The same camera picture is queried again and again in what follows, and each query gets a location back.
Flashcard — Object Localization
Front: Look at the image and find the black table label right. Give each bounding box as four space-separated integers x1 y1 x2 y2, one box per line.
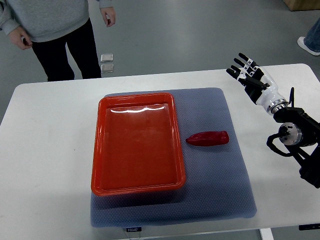
298 223 320 231

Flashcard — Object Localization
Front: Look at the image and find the black table label front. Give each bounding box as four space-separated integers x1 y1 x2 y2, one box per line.
125 226 142 233

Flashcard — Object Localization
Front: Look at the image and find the upper metal floor plate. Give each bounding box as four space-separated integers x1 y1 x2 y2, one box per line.
100 53 114 63

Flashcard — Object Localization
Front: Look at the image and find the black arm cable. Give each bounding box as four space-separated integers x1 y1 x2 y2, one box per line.
266 86 311 161

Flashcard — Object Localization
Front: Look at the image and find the black table label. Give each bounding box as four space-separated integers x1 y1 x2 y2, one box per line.
298 223 320 231
125 226 142 233

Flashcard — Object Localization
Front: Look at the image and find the white sneaker with jeans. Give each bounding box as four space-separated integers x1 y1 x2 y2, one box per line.
297 19 320 56

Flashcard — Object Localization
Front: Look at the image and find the person's right hand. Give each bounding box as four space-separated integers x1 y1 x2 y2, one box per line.
8 26 33 50

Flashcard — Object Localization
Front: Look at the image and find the cardboard box corner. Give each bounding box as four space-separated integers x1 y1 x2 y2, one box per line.
283 0 320 11

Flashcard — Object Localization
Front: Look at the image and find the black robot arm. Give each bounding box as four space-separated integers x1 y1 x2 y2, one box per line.
226 53 320 189

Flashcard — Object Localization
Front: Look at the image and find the red pepper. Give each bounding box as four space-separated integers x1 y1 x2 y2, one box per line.
185 130 230 147

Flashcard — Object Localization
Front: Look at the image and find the person's left hand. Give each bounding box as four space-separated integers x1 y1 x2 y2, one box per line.
100 7 116 28

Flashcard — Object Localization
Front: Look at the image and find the red plastic tray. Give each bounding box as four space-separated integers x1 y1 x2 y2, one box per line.
91 92 186 197

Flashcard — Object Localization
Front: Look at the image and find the metal floor plate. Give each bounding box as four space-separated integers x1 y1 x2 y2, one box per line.
100 53 114 63
101 63 114 73

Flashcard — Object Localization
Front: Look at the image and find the blue-grey textured mat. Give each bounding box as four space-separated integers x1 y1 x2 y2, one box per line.
90 87 257 228

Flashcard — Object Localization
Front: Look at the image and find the lower metal floor plate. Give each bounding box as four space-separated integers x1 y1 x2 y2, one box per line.
101 63 114 73

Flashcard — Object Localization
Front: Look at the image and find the white table leg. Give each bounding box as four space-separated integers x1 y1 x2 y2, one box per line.
259 228 274 240

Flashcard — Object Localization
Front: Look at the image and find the person in grey sweater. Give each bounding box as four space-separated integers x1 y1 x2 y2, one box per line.
0 0 101 82

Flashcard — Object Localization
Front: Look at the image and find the white robotic hand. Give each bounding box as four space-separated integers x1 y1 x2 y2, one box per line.
226 52 288 113

